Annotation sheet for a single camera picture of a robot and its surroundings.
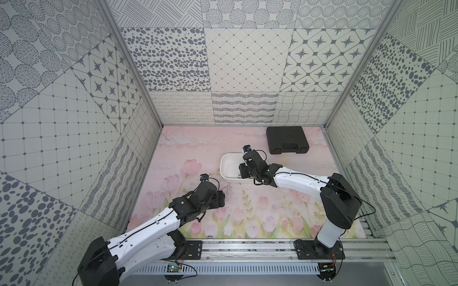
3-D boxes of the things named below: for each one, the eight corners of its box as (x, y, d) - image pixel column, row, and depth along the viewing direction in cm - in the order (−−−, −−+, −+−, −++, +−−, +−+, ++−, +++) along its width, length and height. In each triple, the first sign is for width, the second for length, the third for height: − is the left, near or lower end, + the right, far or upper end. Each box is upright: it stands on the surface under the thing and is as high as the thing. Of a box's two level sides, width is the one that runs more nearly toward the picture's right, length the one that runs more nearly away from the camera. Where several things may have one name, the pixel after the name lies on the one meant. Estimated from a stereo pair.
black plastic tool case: (268, 154, 107) (270, 149, 103) (265, 130, 119) (266, 125, 116) (307, 154, 107) (310, 149, 103) (300, 130, 119) (302, 125, 116)
